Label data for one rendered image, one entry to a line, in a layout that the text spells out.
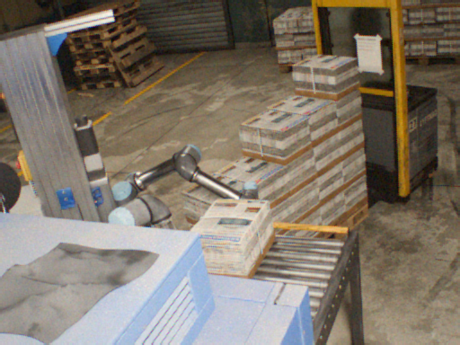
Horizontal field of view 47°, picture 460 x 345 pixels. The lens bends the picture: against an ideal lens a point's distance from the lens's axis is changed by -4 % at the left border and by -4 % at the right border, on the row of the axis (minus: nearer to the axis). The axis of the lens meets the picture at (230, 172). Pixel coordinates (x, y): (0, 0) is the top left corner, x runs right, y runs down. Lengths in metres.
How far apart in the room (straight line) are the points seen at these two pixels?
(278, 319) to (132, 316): 0.35
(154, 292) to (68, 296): 0.15
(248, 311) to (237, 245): 1.21
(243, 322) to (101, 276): 0.33
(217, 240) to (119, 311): 1.51
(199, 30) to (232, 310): 9.79
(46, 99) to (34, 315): 1.67
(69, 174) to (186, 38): 8.51
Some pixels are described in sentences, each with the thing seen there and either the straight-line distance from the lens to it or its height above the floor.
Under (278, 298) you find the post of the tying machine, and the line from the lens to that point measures 1.21.
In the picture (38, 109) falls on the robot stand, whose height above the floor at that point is 1.69.
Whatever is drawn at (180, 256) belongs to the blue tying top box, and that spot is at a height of 1.75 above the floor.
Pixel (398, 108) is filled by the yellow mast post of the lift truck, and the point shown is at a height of 0.85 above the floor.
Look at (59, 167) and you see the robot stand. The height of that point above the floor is 1.39.
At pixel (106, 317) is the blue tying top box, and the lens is 0.95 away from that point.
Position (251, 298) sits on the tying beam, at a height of 1.55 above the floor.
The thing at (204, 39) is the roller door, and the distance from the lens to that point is 10.82.
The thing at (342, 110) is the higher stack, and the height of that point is 0.98.
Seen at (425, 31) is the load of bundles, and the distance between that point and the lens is 8.06.
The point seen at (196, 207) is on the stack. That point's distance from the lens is 3.32.
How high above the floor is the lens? 2.31
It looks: 25 degrees down
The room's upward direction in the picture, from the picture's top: 10 degrees counter-clockwise
